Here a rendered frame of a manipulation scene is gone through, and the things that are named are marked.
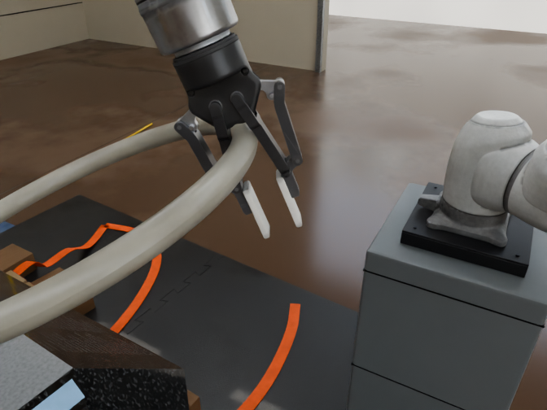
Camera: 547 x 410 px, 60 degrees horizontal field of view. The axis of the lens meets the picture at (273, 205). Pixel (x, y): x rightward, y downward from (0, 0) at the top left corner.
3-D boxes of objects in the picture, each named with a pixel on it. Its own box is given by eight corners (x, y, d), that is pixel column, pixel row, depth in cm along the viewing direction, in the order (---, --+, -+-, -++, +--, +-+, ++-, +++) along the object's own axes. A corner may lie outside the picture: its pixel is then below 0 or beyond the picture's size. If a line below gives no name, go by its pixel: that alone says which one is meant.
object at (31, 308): (-248, 399, 47) (-273, 377, 46) (57, 176, 88) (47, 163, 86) (142, 355, 28) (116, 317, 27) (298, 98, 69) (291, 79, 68)
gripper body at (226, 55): (241, 24, 52) (272, 102, 56) (172, 54, 54) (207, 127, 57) (237, 31, 45) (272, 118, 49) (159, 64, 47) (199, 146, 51)
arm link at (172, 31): (148, 4, 52) (172, 56, 54) (125, 9, 44) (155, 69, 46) (223, -30, 51) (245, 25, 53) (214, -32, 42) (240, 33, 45)
